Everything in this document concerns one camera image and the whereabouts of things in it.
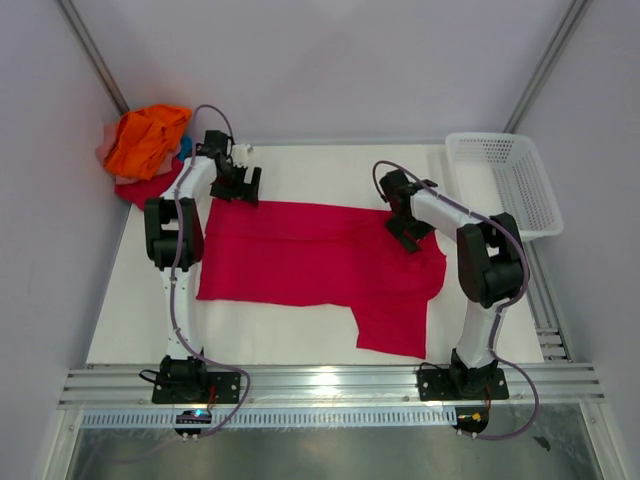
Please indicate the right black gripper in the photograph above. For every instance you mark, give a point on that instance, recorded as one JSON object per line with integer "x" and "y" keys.
{"x": 398, "y": 229}

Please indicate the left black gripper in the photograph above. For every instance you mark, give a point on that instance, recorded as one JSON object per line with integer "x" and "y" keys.
{"x": 247, "y": 191}

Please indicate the magenta pink t-shirt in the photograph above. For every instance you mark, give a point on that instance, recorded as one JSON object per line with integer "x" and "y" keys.
{"x": 303, "y": 255}

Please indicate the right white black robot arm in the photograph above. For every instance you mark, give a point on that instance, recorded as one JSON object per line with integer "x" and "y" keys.
{"x": 493, "y": 272}

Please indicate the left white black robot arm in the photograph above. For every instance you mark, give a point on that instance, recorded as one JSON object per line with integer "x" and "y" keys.
{"x": 175, "y": 245}

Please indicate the blue t-shirt in pile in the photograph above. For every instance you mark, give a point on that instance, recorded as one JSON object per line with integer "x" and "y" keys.
{"x": 186, "y": 146}

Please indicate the red t-shirt at bottom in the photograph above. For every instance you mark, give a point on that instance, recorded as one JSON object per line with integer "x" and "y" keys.
{"x": 139, "y": 192}

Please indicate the orange folded t-shirt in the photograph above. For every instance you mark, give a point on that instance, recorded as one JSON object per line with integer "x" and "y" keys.
{"x": 147, "y": 139}

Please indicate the white perforated plastic basket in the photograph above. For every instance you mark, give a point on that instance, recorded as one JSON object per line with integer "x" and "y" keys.
{"x": 496, "y": 172}

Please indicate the pink t-shirt under orange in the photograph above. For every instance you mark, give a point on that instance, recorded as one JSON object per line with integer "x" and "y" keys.
{"x": 108, "y": 142}

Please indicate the right controller board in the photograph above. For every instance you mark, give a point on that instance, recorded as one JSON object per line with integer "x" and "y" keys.
{"x": 470, "y": 421}

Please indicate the controller board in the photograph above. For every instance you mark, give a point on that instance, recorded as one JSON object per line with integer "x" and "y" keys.
{"x": 192, "y": 422}
{"x": 470, "y": 421}

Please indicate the left controller board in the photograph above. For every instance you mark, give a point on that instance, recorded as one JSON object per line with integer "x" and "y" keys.
{"x": 192, "y": 422}

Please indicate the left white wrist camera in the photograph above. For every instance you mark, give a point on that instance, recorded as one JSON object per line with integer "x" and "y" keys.
{"x": 242, "y": 155}

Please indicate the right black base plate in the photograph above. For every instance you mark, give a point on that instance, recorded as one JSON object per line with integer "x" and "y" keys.
{"x": 435, "y": 384}

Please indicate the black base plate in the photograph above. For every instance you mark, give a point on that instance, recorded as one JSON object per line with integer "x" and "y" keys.
{"x": 435, "y": 384}
{"x": 210, "y": 388}

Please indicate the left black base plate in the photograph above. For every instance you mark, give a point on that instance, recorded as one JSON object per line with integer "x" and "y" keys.
{"x": 210, "y": 388}

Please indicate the aluminium front rail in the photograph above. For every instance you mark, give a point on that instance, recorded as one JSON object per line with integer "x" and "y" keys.
{"x": 120, "y": 386}

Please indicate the left corner metal post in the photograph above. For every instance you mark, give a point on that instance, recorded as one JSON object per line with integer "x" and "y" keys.
{"x": 86, "y": 42}

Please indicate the corner metal post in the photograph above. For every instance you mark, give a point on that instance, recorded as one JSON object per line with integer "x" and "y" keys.
{"x": 86, "y": 42}
{"x": 567, "y": 27}

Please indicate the slotted grey cable duct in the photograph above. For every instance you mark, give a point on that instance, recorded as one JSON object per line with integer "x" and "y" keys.
{"x": 275, "y": 418}

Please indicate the right corner metal post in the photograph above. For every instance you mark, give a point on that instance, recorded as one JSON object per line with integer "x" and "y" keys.
{"x": 567, "y": 27}

